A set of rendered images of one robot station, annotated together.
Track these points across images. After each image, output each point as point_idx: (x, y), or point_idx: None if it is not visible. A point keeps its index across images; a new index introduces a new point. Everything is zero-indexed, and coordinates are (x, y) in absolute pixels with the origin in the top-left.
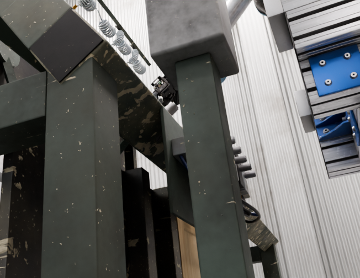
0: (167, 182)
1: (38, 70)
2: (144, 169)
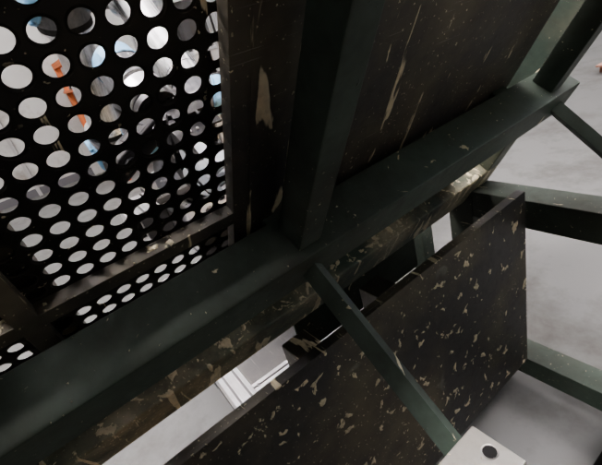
0: (415, 249)
1: (510, 143)
2: (368, 280)
